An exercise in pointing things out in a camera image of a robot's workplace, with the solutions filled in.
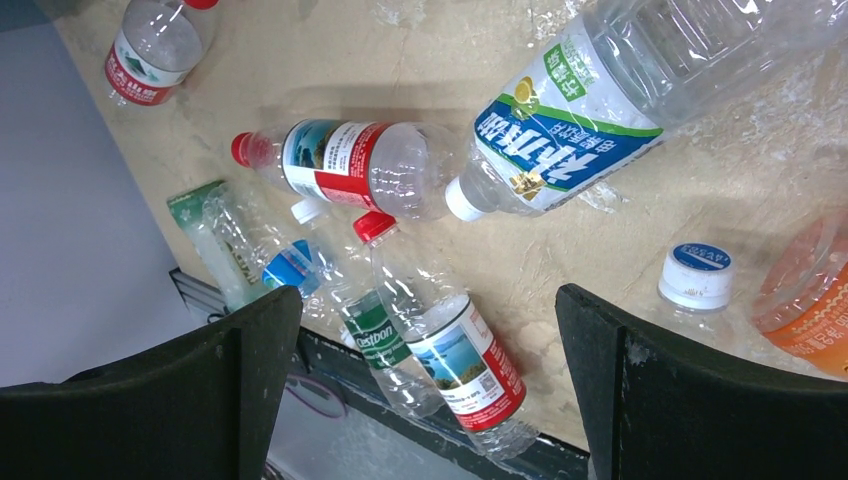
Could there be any blue label clear bottle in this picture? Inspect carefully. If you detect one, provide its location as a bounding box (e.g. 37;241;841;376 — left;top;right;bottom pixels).
203;182;322;301

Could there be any green tinted bottle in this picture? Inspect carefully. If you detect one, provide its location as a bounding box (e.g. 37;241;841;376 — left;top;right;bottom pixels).
166;180;266;311

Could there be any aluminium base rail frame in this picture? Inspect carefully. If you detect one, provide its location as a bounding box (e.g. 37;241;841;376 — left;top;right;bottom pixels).
168;268;591;480

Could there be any blue green label large bottle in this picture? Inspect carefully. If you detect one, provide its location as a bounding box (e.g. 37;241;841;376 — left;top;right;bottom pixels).
445;1;847;222

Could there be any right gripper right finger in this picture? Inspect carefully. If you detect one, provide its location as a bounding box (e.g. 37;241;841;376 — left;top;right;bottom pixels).
555;284;847;479

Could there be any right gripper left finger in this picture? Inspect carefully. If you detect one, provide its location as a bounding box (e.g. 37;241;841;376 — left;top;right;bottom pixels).
1;287;302;479

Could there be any clear unlabelled bottle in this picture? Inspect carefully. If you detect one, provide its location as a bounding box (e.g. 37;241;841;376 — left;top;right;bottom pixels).
632;242;826;379

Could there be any red landscape label bottle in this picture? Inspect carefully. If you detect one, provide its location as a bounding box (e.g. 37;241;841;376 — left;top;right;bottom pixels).
353;212;539;460

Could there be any dark green label bottle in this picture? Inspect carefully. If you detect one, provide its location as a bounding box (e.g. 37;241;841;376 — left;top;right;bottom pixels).
290;198;443;418

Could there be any orange drink bottle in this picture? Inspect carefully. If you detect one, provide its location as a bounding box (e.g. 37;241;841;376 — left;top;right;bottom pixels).
751;207;847;380

